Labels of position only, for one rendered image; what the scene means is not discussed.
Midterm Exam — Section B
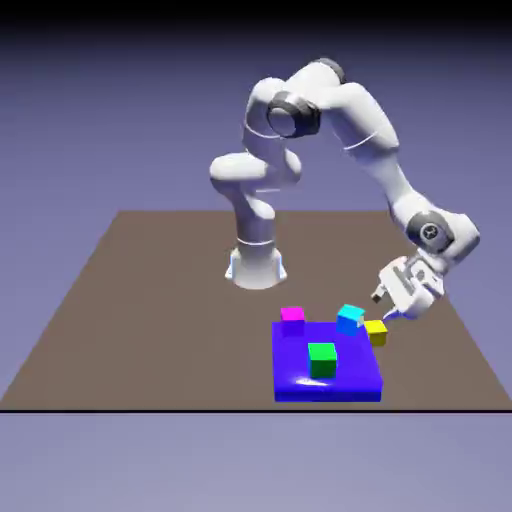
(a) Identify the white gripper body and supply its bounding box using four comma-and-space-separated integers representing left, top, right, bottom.
378, 256, 445, 320

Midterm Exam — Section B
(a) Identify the small yellow cube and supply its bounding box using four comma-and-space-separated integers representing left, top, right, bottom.
363, 319, 389, 348

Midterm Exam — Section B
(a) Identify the small cyan cube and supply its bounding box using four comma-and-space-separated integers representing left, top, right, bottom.
335, 303, 366, 338

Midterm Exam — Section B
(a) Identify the small green cube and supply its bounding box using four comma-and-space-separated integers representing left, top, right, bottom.
307, 342, 338, 380

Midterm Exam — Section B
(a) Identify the large blue box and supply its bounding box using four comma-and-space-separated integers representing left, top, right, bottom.
271, 320, 384, 404

